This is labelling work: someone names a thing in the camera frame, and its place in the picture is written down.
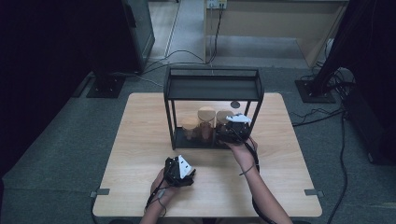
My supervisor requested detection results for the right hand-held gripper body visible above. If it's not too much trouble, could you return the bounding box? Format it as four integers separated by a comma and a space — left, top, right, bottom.
215, 113, 252, 145

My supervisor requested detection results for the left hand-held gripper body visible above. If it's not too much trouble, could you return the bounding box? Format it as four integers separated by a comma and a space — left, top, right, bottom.
163, 154, 194, 188

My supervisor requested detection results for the medium glass jar wooden lid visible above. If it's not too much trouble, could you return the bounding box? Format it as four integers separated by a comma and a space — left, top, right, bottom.
215, 110, 235, 138

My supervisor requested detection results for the tall glass jar wooden lid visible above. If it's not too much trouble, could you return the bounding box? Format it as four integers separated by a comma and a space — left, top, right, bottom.
197, 106, 217, 144

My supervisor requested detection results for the small glass jar wooden lid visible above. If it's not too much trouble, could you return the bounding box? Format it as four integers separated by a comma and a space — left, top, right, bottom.
181, 115, 200, 143

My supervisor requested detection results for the black metal shelf rack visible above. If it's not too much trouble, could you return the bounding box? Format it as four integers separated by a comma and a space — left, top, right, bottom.
163, 66, 265, 151

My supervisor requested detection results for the person's left hand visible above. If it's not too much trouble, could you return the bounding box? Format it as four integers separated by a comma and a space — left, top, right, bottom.
150, 168, 180, 205

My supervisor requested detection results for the person's right hand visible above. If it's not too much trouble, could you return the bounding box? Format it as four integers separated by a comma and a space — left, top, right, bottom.
229, 135, 259, 175

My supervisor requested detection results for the black square stand base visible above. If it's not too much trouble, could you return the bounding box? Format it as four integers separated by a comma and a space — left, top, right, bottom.
86, 75, 126, 99
294, 78, 337, 105

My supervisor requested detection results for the light wooden desk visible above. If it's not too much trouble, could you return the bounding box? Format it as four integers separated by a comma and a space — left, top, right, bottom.
203, 0, 350, 68

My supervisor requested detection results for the white power strip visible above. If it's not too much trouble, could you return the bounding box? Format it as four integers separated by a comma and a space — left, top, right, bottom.
206, 0, 229, 9

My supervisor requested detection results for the black box on floor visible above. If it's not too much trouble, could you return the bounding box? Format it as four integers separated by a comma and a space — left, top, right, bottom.
341, 85, 396, 166

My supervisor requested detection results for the black slanted stand pole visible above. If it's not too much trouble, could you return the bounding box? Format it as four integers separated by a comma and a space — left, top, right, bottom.
309, 0, 372, 96

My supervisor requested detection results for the dark grey cabinet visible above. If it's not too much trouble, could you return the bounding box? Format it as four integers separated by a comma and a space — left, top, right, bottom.
92, 0, 156, 76

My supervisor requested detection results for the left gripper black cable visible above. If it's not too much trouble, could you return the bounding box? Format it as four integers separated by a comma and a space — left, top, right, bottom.
144, 175, 170, 217

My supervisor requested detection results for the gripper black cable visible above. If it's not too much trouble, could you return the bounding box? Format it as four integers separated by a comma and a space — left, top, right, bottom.
144, 175, 170, 217
237, 136, 278, 224

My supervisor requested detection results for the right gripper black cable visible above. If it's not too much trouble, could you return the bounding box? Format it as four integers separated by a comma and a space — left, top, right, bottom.
237, 136, 278, 224

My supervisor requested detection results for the grey table edge bracket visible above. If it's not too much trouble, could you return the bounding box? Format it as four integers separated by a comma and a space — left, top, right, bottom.
304, 189, 325, 198
90, 188, 111, 199

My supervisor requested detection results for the short black floor cable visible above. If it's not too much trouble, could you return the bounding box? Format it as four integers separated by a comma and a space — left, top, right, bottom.
290, 106, 346, 128

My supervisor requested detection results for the long black floor cable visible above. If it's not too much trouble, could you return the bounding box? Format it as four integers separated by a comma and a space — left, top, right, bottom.
326, 113, 349, 224

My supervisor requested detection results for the tangled black cable bundle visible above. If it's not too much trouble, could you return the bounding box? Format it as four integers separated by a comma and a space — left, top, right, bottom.
300, 38, 358, 97

